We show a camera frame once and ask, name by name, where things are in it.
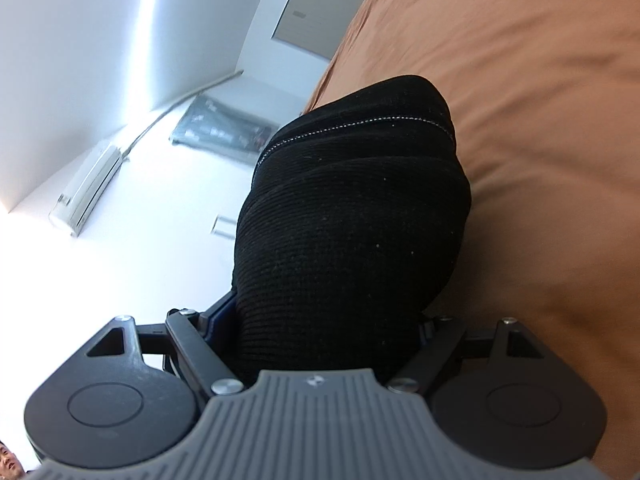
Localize white wall panel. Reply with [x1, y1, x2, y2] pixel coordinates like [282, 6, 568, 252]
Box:
[212, 214, 240, 239]

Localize white air conditioner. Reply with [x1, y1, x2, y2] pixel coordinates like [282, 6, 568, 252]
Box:
[48, 142, 124, 237]

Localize white wall pipe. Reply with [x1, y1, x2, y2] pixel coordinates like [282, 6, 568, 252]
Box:
[121, 70, 246, 162]

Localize brown bed blanket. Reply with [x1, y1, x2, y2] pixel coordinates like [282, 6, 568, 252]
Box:
[300, 0, 640, 480]

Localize black pants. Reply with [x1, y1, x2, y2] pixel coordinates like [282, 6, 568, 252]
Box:
[231, 75, 473, 386]

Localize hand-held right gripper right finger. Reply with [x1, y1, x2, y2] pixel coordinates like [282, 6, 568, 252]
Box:
[386, 313, 546, 396]

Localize grey wardrobe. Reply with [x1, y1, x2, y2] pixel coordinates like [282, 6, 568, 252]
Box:
[271, 0, 392, 62]

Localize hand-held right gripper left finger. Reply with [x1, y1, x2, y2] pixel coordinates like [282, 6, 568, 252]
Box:
[85, 294, 246, 397]

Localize person's face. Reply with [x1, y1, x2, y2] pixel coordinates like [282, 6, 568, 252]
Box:
[0, 440, 24, 480]

